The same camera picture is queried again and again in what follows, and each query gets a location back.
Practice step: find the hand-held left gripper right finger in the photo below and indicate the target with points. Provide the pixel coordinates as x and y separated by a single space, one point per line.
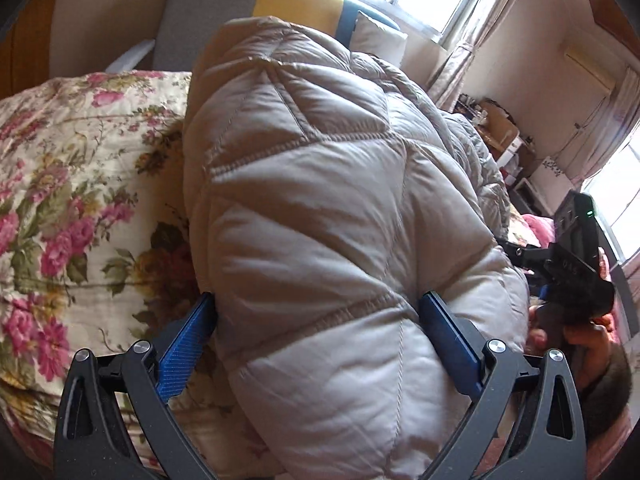
451 341

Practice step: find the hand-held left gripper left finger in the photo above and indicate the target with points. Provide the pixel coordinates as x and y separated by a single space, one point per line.
186 347

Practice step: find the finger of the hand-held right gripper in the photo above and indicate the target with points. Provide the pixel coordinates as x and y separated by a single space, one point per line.
525 254

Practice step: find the grey puffer jacket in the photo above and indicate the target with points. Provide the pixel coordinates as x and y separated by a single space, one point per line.
345 240

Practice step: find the person's right forearm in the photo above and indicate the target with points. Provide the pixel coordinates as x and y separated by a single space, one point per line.
605 390

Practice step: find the person's right hand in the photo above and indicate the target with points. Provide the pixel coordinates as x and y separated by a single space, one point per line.
575 345

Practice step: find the pink fleece cloth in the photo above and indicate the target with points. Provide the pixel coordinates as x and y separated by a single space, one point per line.
537 227

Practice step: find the narrow side window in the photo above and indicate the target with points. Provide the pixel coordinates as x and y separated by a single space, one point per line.
617 200

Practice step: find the cluttered wooden desk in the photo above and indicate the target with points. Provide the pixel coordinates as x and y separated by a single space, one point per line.
495 135

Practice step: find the sheer side curtain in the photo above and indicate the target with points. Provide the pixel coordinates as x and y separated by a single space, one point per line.
607 125

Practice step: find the floral blanket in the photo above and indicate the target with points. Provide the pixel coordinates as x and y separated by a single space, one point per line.
85 200

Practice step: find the white air conditioner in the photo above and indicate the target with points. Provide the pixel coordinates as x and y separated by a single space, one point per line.
590 67

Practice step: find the pink patterned curtain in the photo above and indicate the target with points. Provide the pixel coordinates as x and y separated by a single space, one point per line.
472 45

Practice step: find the white deer print pillow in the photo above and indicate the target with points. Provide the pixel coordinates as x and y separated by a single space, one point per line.
377 37

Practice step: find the grey yellow blue headboard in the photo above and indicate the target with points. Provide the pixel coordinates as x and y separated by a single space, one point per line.
270 5

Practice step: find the grey bed rail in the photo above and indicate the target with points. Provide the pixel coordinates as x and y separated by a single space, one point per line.
131 56

